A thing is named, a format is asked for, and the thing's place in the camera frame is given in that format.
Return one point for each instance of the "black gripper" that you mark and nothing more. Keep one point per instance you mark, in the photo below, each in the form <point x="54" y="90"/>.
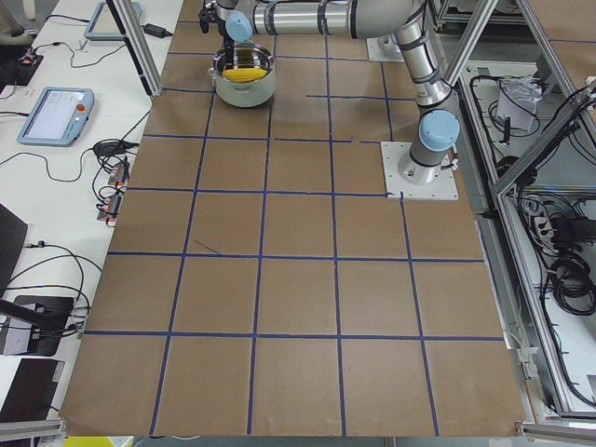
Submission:
<point x="228" y="47"/>

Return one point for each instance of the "yellow corn cob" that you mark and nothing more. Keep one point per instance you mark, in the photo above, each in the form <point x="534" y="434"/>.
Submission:
<point x="244" y="75"/>

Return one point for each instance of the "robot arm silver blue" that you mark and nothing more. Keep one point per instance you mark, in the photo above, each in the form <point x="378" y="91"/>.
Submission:
<point x="438" y="127"/>

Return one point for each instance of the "pale green steel pot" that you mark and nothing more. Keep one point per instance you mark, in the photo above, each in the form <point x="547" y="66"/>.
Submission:
<point x="245" y="95"/>

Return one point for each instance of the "black power adapter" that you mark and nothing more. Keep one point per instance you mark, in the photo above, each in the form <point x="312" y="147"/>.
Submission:
<point x="156" y="31"/>

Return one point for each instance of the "far blue teach pendant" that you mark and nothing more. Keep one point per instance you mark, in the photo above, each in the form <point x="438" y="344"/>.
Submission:
<point x="102" y="26"/>

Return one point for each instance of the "blue teach pendant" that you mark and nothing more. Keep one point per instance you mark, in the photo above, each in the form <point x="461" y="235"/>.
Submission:
<point x="58" y="117"/>
<point x="102" y="26"/>

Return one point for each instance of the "near blue teach pendant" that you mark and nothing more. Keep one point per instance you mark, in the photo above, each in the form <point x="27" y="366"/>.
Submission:
<point x="58" y="117"/>

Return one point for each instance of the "black laptop corner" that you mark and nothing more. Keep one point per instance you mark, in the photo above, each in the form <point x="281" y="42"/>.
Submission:
<point x="13" y="234"/>

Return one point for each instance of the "black monitor stand base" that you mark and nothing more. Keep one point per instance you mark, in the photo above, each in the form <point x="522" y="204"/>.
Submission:
<point x="35" y="324"/>

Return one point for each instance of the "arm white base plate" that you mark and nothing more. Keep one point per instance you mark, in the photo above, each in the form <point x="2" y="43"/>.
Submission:
<point x="404" y="179"/>

